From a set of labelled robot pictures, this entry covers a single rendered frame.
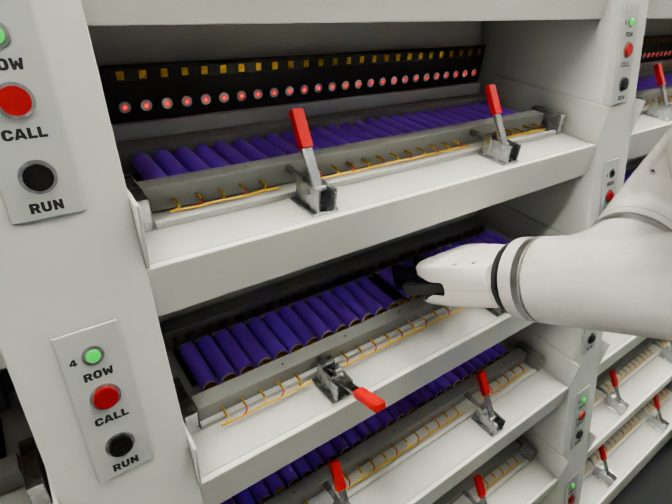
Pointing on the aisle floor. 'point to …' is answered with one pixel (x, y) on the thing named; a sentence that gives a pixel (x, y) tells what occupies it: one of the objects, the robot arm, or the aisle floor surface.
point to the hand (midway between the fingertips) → (416, 273)
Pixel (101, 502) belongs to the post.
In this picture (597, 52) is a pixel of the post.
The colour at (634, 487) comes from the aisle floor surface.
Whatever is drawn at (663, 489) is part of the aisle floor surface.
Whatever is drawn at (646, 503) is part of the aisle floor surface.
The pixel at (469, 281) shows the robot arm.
